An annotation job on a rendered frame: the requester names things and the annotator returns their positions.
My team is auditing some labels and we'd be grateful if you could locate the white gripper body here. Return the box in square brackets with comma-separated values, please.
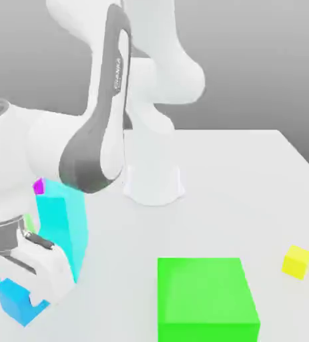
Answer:
[0, 236, 77, 294]

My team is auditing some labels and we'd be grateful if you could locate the small blue cube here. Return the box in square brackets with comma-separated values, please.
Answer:
[0, 277, 51, 329]

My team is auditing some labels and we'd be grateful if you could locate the small magenta cube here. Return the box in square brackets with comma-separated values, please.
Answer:
[33, 178, 46, 196]

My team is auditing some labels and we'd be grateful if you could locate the small yellow cube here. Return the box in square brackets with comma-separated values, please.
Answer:
[281, 244, 309, 281]

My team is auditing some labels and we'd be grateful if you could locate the large cyan box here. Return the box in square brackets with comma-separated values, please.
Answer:
[35, 178, 89, 285]

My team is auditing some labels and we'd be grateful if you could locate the large green box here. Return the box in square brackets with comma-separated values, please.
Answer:
[157, 256, 261, 342]

